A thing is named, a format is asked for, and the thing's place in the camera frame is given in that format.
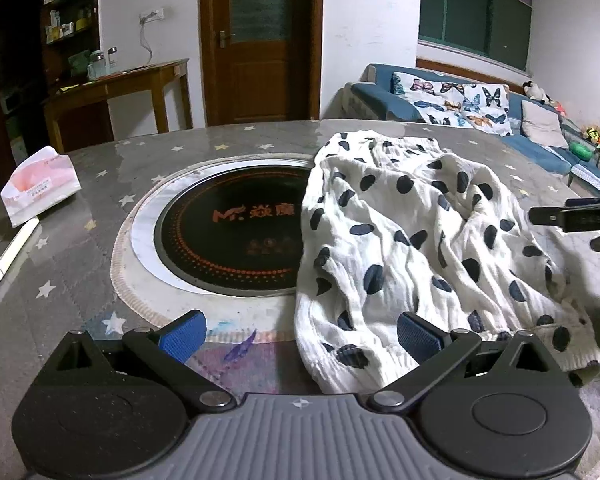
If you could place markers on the pink white tissue pack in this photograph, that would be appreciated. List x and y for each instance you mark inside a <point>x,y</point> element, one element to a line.
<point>40,180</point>

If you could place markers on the wooden side table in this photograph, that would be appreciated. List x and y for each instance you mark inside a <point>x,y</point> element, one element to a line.
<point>130,77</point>

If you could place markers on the white wall power outlet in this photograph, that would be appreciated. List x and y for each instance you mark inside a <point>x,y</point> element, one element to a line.
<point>152,15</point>

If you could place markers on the black white plush toy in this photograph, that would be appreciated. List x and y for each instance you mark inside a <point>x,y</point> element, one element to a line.
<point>535,91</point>

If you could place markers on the white marker pen red cap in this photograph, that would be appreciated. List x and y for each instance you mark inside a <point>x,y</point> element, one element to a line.
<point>10,255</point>

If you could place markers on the black round induction cooktop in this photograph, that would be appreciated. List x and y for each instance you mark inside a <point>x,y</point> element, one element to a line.
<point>220,230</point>

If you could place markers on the green toy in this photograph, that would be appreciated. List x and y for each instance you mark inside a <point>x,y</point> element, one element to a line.
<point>581,151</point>

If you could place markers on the white polka dot garment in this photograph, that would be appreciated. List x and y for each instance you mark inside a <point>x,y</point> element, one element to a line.
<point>405,220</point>

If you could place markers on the yellow black toy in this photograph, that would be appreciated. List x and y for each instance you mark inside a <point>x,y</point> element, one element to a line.
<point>596,135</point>

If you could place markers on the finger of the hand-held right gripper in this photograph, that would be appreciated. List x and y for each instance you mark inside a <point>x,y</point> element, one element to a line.
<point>580,219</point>
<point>592,203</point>

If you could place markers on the grey pillow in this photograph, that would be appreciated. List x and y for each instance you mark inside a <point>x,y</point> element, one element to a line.
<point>542,125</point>

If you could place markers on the blue grey sofa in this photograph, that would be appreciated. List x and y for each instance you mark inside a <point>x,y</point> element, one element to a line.
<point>540,155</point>

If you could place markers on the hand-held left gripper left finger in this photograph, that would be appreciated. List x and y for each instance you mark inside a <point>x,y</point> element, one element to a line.
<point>182,340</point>

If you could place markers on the butterfly printed blanket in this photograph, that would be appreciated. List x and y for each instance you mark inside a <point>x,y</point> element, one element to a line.
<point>450,100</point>

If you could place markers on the dark glass window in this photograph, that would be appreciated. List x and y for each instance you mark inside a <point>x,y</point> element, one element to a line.
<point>470,10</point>

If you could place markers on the glass jar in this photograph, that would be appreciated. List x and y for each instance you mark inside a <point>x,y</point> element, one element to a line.
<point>112,60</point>
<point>96,66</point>

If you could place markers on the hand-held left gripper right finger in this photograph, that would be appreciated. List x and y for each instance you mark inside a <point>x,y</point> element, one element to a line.
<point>420,342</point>

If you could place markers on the dark wooden shelf cabinet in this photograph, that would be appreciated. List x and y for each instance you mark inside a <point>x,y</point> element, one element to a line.
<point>30,35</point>

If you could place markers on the brown wooden door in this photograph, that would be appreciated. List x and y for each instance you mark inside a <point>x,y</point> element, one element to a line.
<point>260,75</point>

